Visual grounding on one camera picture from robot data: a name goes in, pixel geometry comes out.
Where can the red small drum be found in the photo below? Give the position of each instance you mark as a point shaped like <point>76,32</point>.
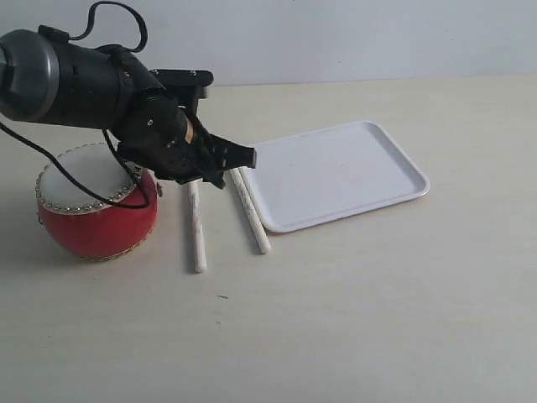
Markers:
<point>80,223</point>

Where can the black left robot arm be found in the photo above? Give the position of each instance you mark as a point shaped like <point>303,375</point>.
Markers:
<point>45,79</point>

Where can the white plastic tray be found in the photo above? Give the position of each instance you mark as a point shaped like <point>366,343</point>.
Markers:
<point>328,174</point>

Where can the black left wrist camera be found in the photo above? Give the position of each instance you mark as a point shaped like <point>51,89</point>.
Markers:
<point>188,86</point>

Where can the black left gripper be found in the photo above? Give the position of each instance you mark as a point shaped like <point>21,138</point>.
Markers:
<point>155,132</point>

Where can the white drumstick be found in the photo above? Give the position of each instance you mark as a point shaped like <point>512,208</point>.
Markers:
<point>197,229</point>
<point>253,218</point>

